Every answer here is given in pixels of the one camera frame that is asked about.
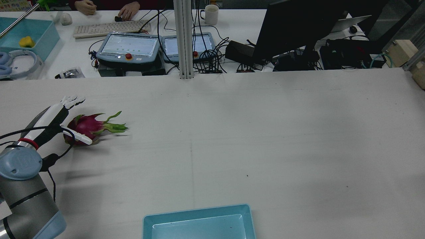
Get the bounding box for person's bare hand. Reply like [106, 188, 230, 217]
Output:
[118, 2, 141, 21]
[74, 0, 97, 16]

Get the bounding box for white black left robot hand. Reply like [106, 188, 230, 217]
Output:
[20, 96, 93, 149]

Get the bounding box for pink dragon fruit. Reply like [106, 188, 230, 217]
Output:
[64, 111, 129, 146]

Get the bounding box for beige keyboard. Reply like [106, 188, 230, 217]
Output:
[73, 20, 151, 39]

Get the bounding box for grey teach pendant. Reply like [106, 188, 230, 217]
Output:
[161, 32, 216, 63]
[96, 32, 163, 65]

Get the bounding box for teal storage bin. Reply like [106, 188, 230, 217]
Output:
[0, 17, 61, 62]

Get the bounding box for clear plastic bag with parts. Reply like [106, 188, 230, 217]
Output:
[55, 67, 86, 79]

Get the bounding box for dark ribbed box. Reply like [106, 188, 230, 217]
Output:
[98, 61, 166, 77]

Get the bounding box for yellow toy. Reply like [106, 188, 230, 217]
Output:
[19, 36, 36, 48]

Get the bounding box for metal rod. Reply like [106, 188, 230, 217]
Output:
[0, 3, 41, 39]

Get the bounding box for colourful printed box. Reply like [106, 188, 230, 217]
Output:
[0, 0, 32, 12]

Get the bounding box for blue headphones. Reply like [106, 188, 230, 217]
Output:
[0, 49, 43, 80]

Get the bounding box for white mug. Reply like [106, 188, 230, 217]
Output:
[200, 4, 219, 26]

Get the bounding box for black power adapter box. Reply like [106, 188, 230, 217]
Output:
[225, 40, 266, 65]

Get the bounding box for black monitor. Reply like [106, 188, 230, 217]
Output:
[254, 0, 357, 72]

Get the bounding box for light blue empty plastic bin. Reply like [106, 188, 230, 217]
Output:
[142, 203, 257, 239]

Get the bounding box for silver laptop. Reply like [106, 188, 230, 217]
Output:
[330, 15, 372, 33]

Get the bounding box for black mini computer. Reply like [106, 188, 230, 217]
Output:
[320, 39, 387, 70]

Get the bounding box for wooden block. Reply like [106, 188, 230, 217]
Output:
[385, 40, 419, 68]

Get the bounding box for pale wooden board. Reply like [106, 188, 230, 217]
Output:
[412, 61, 425, 90]

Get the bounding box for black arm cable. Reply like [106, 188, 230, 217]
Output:
[0, 125, 77, 203]

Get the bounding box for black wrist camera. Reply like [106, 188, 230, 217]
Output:
[40, 153, 60, 172]

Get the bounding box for aluminium profile post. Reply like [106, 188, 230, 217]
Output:
[173, 0, 194, 79]

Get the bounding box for black cable bundle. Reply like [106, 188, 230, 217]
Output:
[193, 37, 229, 73]

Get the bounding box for green network cable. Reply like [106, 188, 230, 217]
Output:
[362, 54, 394, 69]

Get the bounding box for aluminium frame profile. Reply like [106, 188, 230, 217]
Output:
[402, 50, 425, 72]

